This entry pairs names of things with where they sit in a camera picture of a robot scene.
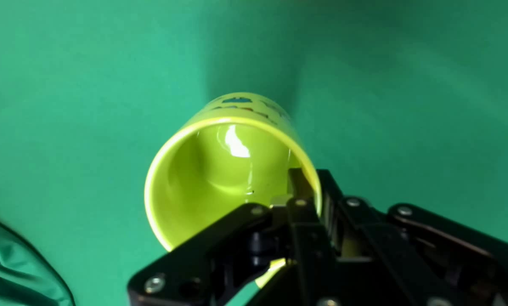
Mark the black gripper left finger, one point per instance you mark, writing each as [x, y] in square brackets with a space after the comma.
[207, 256]

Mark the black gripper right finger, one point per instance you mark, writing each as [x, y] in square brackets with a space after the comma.
[389, 261]

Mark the green cloth table cover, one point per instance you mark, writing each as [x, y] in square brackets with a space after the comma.
[66, 86]

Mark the yellow ceramic mug with print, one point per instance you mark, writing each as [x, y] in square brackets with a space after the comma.
[207, 171]

